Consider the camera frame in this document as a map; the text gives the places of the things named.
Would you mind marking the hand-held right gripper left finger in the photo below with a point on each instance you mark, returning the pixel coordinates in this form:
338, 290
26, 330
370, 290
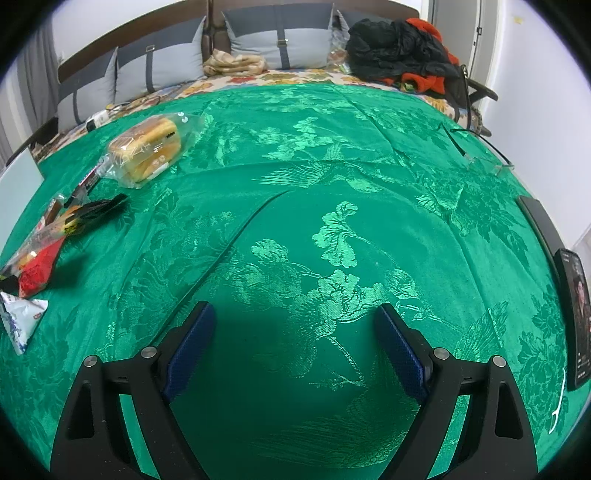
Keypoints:
194, 350

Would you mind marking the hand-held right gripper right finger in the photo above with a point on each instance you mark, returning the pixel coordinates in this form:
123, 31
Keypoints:
401, 355

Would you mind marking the red snack packet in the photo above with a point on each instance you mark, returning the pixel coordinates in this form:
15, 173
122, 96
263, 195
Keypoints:
37, 277

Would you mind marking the dark brown snack stick packet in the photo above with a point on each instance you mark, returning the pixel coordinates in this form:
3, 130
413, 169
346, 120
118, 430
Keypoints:
87, 180

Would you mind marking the bread loaf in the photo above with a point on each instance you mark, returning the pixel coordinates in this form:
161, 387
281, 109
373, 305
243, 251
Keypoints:
147, 150

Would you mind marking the white storage box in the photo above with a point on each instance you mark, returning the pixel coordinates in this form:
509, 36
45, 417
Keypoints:
16, 198

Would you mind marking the white floss pick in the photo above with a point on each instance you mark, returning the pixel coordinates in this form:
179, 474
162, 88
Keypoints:
559, 401

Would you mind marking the black and yellow snack packet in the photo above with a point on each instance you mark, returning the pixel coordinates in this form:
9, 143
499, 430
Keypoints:
94, 210

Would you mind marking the white and blue snack packet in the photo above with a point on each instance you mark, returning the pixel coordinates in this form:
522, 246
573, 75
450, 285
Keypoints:
21, 318

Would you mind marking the black smartphone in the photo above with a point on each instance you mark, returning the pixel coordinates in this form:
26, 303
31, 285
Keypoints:
577, 314

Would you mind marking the black tablet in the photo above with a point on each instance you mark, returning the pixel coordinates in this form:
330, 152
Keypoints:
540, 221

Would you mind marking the green embroidered blanket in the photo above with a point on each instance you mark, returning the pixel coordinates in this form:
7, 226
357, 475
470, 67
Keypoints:
295, 161

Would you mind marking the white and black charger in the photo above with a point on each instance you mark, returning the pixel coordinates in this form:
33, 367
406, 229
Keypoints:
98, 119

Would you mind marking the dark chair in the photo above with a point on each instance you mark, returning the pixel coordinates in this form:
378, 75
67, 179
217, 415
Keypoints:
482, 92

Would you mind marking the red orange garment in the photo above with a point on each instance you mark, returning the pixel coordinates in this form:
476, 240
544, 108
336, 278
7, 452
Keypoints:
427, 81

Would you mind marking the floral bedsheet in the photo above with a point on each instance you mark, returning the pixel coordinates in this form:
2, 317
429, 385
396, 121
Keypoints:
258, 78

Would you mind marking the folded beige cloth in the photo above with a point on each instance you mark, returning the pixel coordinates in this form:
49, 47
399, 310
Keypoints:
235, 64

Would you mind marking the clear plastic food bag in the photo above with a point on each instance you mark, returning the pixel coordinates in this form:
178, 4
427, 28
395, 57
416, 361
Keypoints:
337, 53

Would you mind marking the grey curtain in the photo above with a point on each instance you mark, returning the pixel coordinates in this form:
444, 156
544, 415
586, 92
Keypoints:
32, 83

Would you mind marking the white door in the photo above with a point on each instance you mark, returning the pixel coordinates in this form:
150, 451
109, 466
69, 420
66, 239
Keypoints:
457, 32

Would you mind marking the clear frame eyeglasses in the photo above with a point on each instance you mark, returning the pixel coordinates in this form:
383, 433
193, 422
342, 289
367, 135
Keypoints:
482, 159

